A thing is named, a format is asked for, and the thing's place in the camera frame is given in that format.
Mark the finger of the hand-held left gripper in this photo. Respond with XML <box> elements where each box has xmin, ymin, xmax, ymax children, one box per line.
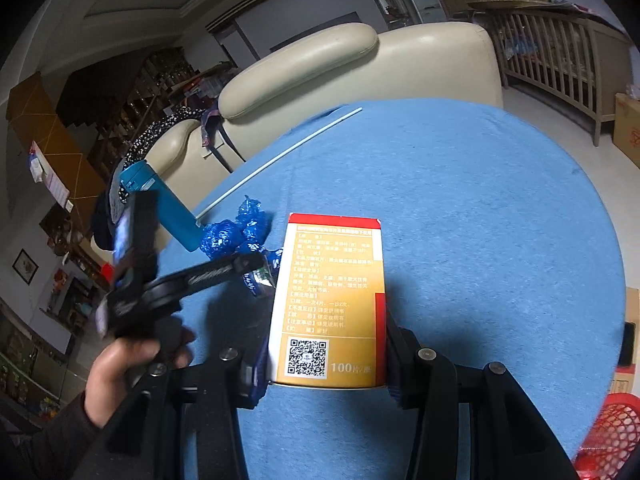
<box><xmin>150</xmin><ymin>254</ymin><xmax>266</xmax><ymax>314</ymax></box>

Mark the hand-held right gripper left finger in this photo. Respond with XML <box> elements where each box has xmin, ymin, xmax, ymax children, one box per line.
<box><xmin>85</xmin><ymin>342</ymin><xmax>273</xmax><ymax>480</ymax></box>

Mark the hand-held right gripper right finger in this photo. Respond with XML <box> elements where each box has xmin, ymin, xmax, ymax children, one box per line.
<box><xmin>386</xmin><ymin>312</ymin><xmax>581</xmax><ymax>480</ymax></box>

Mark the blue and white packet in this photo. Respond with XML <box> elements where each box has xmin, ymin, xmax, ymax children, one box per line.
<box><xmin>240</xmin><ymin>247</ymin><xmax>286</xmax><ymax>297</ymax></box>

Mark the orange and white medicine box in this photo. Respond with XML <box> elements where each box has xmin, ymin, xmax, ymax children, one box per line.
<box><xmin>268</xmin><ymin>212</ymin><xmax>387</xmax><ymax>390</ymax></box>

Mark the red mesh plastic basket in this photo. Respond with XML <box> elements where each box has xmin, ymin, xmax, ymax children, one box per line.
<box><xmin>575</xmin><ymin>392</ymin><xmax>640</xmax><ymax>480</ymax></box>

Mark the person's left forearm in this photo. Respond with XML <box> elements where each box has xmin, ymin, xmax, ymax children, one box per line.
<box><xmin>0</xmin><ymin>392</ymin><xmax>103</xmax><ymax>480</ymax></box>

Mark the person's left hand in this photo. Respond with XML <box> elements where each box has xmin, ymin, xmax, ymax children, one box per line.
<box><xmin>84</xmin><ymin>322</ymin><xmax>196</xmax><ymax>428</ymax></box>

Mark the crumpled blue plastic wrapper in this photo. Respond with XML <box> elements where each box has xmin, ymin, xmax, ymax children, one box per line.
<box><xmin>200</xmin><ymin>196</ymin><xmax>273</xmax><ymax>261</ymax></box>

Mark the teal thermos bottle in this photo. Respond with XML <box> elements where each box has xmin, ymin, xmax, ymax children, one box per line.
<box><xmin>119</xmin><ymin>162</ymin><xmax>206</xmax><ymax>252</ymax></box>

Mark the black floral garment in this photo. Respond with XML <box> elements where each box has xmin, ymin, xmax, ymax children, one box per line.
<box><xmin>122</xmin><ymin>112</ymin><xmax>201</xmax><ymax>171</ymax></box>

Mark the thin white stick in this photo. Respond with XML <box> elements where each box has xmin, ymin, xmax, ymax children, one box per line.
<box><xmin>196</xmin><ymin>107</ymin><xmax>363</xmax><ymax>221</ymax></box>

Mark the cluttered display shelf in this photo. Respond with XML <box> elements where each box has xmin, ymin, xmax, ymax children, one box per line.
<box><xmin>0</xmin><ymin>260</ymin><xmax>101</xmax><ymax>431</ymax></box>

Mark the dark wooden staircase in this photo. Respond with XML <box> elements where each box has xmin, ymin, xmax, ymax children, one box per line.
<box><xmin>57</xmin><ymin>47</ymin><xmax>201</xmax><ymax>161</ymax></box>

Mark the pile of storage boxes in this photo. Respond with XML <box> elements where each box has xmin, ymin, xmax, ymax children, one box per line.
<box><xmin>170</xmin><ymin>62</ymin><xmax>238</xmax><ymax>101</ymax></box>

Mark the flat cardboard box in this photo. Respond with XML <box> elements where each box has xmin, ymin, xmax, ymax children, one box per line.
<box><xmin>612</xmin><ymin>287</ymin><xmax>640</xmax><ymax>396</ymax></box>

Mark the cream leather sofa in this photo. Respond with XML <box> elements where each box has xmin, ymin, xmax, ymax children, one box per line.
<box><xmin>90</xmin><ymin>22</ymin><xmax>503</xmax><ymax>266</ymax></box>

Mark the brown cardboard box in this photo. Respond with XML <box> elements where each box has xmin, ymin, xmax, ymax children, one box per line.
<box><xmin>612</xmin><ymin>92</ymin><xmax>640</xmax><ymax>168</ymax></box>

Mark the wooden baby crib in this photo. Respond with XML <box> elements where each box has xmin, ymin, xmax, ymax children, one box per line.
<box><xmin>487</xmin><ymin>7</ymin><xmax>633</xmax><ymax>147</ymax></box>

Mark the woven bamboo tray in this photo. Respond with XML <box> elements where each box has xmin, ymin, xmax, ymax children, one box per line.
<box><xmin>467</xmin><ymin>0</ymin><xmax>551</xmax><ymax>11</ymax></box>

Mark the red printed cloth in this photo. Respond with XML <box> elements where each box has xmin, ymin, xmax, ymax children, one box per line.
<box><xmin>547</xmin><ymin>0</ymin><xmax>626</xmax><ymax>28</ymax></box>

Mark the framed wall picture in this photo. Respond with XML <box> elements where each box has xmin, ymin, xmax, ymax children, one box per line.
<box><xmin>12</xmin><ymin>249</ymin><xmax>40</xmax><ymax>283</ymax></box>

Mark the wall calendar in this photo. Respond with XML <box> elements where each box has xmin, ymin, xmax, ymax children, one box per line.
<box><xmin>27</xmin><ymin>141</ymin><xmax>71</xmax><ymax>208</ymax></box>

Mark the pink bag with strap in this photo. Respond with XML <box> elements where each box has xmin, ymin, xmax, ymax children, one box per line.
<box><xmin>200</xmin><ymin>107</ymin><xmax>246</xmax><ymax>173</ymax></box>

